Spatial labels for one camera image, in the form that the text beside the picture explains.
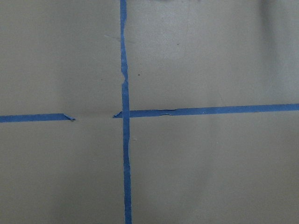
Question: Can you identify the folded grey cloth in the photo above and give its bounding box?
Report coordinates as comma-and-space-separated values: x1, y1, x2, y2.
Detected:
156, 0, 201, 2

